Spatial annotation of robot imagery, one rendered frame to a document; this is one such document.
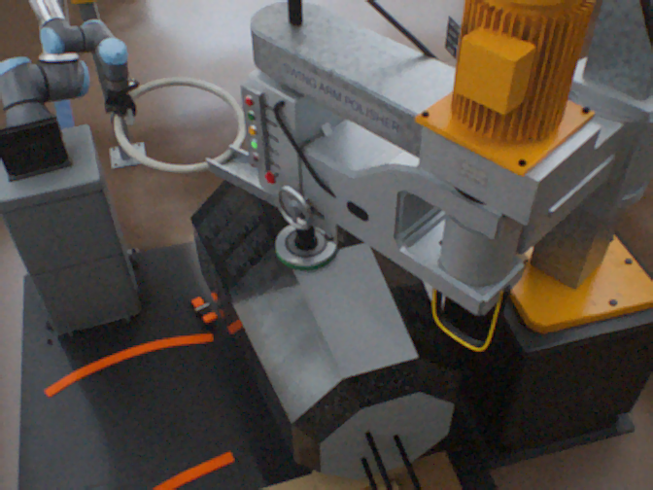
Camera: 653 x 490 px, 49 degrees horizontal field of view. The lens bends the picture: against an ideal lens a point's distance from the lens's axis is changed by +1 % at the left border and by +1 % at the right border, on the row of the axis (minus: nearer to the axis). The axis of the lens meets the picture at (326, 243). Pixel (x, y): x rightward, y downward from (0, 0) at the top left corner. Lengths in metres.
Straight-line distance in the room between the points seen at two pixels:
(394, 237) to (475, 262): 0.26
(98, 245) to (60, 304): 0.38
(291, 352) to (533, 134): 1.18
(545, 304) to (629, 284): 0.32
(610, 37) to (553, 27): 0.72
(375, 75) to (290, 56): 0.25
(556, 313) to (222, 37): 3.68
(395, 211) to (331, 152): 0.27
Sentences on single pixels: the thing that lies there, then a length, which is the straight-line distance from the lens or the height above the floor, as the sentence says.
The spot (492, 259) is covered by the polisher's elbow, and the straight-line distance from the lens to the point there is 1.81.
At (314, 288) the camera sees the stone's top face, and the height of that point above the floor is 0.87.
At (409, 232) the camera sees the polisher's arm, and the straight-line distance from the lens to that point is 1.97.
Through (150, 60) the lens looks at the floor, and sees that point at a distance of 5.36.
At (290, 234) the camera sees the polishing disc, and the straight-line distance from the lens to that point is 2.54.
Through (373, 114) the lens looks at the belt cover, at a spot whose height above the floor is 1.68.
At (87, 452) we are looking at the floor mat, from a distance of 3.20.
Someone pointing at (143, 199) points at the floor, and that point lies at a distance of 4.16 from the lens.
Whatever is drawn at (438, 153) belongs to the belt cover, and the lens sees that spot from 1.64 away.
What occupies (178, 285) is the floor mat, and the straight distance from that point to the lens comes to 3.63.
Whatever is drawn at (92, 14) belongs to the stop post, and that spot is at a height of 0.93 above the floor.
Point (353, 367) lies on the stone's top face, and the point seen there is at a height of 0.87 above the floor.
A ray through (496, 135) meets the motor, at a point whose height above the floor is 1.77.
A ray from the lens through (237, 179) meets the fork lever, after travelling 2.52.
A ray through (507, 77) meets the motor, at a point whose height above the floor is 1.96.
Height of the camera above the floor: 2.68
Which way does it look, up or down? 45 degrees down
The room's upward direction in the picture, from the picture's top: 1 degrees counter-clockwise
